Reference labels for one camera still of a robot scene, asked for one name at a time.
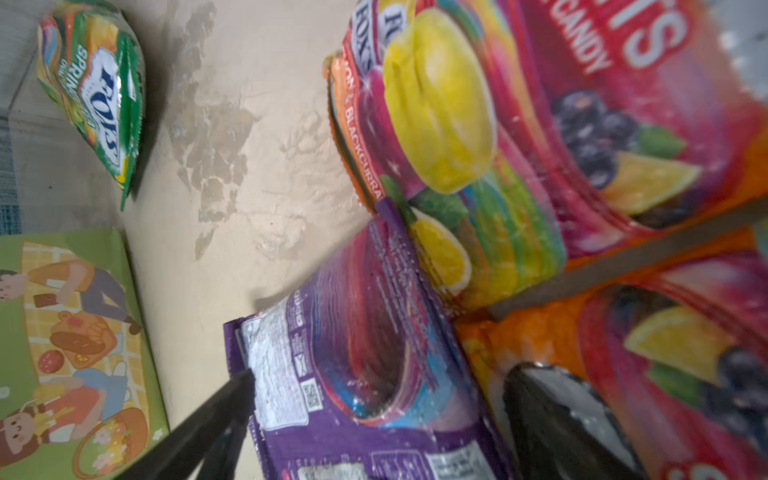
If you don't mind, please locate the green Fox's spring tea bag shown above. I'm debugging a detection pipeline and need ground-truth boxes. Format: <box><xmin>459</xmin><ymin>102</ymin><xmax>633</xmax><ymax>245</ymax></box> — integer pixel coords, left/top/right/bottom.
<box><xmin>35</xmin><ymin>1</ymin><xmax>145</xmax><ymax>207</ymax></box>

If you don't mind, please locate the orange Fox's fruits candy bag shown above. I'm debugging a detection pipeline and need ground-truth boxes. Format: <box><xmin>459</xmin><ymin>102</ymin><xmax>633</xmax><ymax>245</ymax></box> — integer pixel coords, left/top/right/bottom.
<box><xmin>324</xmin><ymin>1</ymin><xmax>767</xmax><ymax>313</ymax></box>

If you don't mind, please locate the purple candy bag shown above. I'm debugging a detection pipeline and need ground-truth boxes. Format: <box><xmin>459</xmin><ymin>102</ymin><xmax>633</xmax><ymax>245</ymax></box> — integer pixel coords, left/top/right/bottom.
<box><xmin>224</xmin><ymin>200</ymin><xmax>514</xmax><ymax>479</ymax></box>

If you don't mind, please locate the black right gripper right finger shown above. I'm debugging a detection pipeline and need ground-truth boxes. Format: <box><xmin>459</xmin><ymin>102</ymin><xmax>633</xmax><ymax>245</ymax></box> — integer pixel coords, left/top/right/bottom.
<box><xmin>503</xmin><ymin>362</ymin><xmax>648</xmax><ymax>479</ymax></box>

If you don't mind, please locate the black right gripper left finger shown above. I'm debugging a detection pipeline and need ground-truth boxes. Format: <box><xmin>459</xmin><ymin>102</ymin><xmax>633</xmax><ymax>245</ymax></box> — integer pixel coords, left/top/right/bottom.
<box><xmin>118</xmin><ymin>370</ymin><xmax>254</xmax><ymax>479</ymax></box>

